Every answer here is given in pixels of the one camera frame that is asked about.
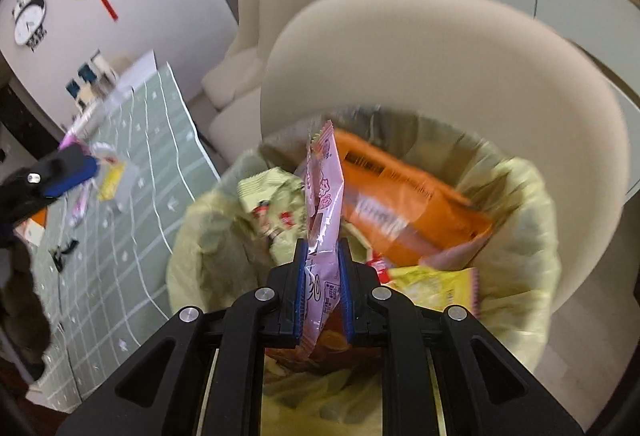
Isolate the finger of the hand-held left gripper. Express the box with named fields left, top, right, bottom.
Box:
left=0, top=143, right=98, bottom=223

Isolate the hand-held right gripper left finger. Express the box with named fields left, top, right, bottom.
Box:
left=55, top=239, right=308, bottom=436

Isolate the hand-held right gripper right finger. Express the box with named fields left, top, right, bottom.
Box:
left=337, top=239, right=586, bottom=436

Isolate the pink snack packet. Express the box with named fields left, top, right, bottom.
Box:
left=293, top=120, right=351, bottom=362

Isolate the orange snack packet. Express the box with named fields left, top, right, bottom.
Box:
left=332, top=129, right=493, bottom=267

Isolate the trash bin with yellow bag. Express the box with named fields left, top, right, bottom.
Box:
left=166, top=104, right=561, bottom=436

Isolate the person's left forearm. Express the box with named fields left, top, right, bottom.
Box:
left=0, top=241, right=52, bottom=382

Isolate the yellow snack packet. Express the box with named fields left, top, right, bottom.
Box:
left=98, top=156, right=126, bottom=202

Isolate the clear plastic wrapper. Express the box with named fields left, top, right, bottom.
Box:
left=115, top=163, right=144, bottom=215

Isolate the dark small wrapper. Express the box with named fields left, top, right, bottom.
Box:
left=52, top=240, right=80, bottom=273

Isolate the yellow crumpled packet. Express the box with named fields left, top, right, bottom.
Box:
left=387, top=266, right=482, bottom=319

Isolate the green crumpled packet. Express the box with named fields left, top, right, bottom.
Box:
left=236, top=166, right=306, bottom=262

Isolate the round wall clock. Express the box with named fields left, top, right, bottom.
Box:
left=11, top=0, right=48, bottom=53

